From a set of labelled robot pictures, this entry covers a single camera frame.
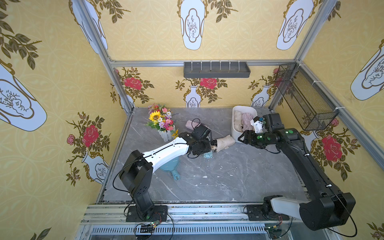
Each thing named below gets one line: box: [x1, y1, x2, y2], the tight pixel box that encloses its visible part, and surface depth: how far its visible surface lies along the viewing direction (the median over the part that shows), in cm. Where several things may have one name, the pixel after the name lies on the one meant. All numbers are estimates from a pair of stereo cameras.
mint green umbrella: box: [203, 151, 213, 159], surface depth 83 cm
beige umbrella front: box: [233, 110, 243, 132], surface depth 102 cm
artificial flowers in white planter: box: [145, 103, 179, 143], surface depth 94 cm
